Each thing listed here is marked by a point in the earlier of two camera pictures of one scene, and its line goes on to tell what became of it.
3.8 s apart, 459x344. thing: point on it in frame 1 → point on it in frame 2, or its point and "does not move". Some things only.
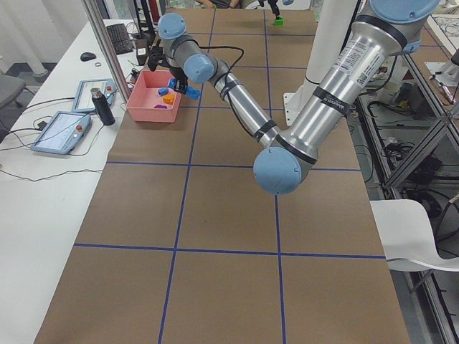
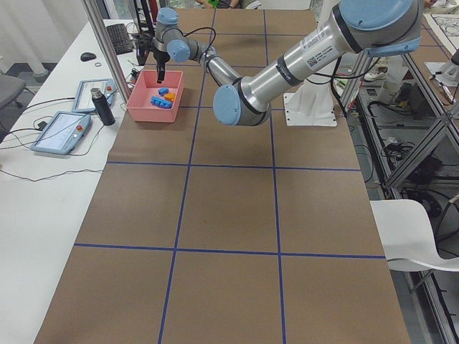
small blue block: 163,91 does not move
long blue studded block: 190,91 → 161,102
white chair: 407,236 does not move
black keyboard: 120,39 does not move
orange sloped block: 168,98 does not move
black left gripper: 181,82 → 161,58
